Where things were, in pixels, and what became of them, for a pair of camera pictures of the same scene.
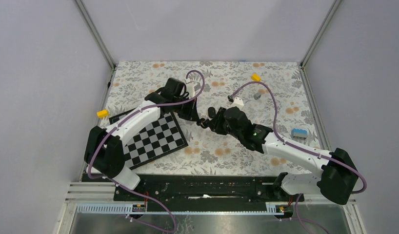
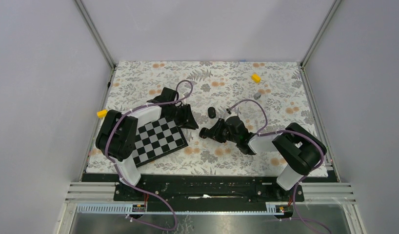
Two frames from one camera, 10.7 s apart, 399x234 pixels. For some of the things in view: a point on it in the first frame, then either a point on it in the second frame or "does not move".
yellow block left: x=102 y=113 does not move
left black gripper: x=192 y=114 to x=187 y=119
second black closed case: x=211 y=112 does not move
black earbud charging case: x=202 y=122 to x=204 y=132
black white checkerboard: x=163 y=137 does not move
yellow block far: x=255 y=77 does not move
